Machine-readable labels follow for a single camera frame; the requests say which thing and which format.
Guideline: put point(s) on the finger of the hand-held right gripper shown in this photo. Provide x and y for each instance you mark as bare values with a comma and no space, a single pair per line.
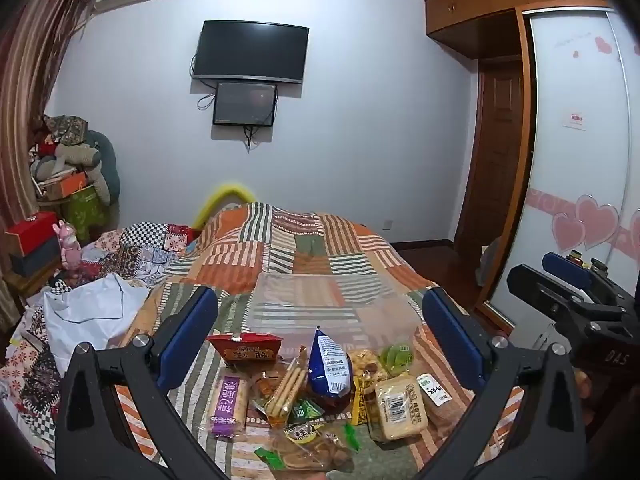
540,290
565,265

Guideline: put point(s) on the small green packet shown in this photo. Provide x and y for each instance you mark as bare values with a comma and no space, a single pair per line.
306,410

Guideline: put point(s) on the striped patchwork bedspread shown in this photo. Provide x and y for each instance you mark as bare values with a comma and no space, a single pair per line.
310,245

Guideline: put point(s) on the green pea packet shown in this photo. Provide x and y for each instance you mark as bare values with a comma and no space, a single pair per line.
397,357

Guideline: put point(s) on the beige bread packet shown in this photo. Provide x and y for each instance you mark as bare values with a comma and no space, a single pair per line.
400,405

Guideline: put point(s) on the white plastic bag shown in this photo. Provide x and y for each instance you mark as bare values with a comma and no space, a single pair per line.
95,310

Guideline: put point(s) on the large black television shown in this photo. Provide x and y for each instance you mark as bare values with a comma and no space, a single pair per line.
250,50

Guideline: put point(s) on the pink toy figure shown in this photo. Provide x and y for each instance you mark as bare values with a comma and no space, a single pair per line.
69,245

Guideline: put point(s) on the striped curtain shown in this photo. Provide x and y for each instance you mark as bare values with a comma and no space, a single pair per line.
30,85

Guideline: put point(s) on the paper notice on wardrobe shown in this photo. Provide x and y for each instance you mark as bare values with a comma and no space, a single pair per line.
575,120

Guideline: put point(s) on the dark grey box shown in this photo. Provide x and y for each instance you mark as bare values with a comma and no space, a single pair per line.
35,257

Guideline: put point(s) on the blue snack bag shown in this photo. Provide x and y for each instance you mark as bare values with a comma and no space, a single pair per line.
327,365

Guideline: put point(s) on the brown wooden door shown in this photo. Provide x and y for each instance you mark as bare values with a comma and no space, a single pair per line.
495,160

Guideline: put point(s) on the pile of plush toys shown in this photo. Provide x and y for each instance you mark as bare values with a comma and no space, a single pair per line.
75,152

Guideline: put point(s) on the breadstick packet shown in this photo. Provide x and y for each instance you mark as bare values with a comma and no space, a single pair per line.
287,385

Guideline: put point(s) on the red box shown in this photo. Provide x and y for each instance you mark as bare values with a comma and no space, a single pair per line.
32,230

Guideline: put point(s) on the person's right hand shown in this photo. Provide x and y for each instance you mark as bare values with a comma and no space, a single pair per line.
583,385

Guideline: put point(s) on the grey cloth bundle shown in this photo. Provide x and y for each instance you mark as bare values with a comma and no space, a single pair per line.
489,265

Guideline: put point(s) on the green patterned box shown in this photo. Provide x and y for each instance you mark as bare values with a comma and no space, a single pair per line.
87,212

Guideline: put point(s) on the white wardrobe with hearts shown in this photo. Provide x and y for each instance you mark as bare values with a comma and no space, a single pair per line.
575,170

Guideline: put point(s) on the brown nut packet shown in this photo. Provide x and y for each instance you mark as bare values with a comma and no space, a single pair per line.
310,447

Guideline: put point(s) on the clear plastic container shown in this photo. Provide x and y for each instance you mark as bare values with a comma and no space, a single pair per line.
330,305

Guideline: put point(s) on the purple label cracker packet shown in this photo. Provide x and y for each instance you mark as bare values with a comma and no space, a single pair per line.
229,405

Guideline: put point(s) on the red snack packet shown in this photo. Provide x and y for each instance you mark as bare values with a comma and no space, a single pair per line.
245,350

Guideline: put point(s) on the yellow foam tube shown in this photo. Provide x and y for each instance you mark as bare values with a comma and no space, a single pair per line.
225,192

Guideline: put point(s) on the yellow snack packet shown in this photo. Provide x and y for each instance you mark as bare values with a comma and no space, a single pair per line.
362,400

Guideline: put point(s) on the orange cardboard box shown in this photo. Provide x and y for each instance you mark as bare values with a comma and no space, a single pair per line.
65,185

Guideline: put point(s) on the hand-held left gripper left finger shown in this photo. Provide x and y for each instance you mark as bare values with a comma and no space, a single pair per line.
191,340

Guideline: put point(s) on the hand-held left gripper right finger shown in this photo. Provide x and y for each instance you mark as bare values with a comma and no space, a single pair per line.
450,335

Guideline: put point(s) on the brown cake packet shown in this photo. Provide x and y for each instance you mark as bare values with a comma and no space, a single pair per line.
442,405

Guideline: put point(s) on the checkered patchwork quilt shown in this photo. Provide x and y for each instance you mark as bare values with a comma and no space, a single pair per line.
135,255

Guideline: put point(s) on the wooden overhead cabinet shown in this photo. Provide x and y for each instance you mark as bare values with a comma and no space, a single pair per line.
500,0

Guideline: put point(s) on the small black monitor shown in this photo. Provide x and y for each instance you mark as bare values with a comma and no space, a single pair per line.
245,104

